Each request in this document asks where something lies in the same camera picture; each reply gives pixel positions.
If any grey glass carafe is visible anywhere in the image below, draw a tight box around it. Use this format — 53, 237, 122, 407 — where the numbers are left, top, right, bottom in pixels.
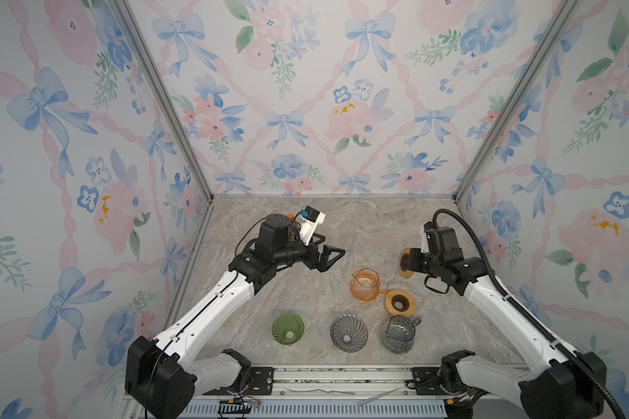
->
380, 315, 421, 354

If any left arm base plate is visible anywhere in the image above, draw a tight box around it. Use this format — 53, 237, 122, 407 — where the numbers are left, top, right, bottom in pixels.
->
225, 367, 274, 396

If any aluminium corner post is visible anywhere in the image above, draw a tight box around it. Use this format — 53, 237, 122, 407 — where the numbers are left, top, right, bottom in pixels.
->
108, 0, 213, 204
453, 0, 580, 204

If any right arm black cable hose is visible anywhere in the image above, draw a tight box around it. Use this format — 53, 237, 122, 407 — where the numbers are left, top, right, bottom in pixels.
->
432, 208, 627, 419

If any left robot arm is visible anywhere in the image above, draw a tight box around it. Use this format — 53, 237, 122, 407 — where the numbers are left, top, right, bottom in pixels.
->
125, 206, 345, 418

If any grey ribbed dripper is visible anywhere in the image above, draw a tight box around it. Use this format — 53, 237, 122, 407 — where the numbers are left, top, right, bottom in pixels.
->
330, 314, 369, 353

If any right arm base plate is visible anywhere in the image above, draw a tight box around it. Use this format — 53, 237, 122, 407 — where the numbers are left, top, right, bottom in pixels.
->
411, 366, 487, 396

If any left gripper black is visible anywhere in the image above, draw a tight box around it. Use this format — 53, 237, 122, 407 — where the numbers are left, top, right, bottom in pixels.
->
273, 234, 344, 272

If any aluminium mounting rail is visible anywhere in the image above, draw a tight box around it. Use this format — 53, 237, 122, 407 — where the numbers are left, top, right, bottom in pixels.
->
122, 365, 530, 418

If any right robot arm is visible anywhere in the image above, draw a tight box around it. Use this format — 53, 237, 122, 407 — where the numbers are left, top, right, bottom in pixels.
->
400, 222, 606, 418

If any orange glass carafe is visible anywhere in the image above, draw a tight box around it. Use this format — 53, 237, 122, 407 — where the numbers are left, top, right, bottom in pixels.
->
349, 268, 389, 302

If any right aluminium corner post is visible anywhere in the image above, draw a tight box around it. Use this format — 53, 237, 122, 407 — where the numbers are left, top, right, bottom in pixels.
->
453, 0, 580, 204

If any left aluminium corner post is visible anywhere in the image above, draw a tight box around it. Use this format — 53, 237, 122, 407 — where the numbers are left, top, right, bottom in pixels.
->
108, 0, 213, 204

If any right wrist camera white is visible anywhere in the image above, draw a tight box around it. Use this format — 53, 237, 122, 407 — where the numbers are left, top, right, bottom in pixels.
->
421, 230, 432, 253

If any green ribbed dripper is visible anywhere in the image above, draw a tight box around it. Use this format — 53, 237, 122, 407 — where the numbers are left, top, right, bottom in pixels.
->
271, 313, 305, 346

